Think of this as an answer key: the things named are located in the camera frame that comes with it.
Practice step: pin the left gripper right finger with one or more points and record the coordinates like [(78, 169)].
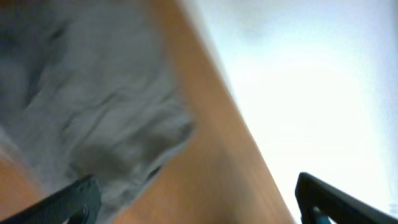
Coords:
[(320, 202)]

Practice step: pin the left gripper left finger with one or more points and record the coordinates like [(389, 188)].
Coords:
[(78, 203)]

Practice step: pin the grey shorts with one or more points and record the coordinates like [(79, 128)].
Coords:
[(86, 88)]

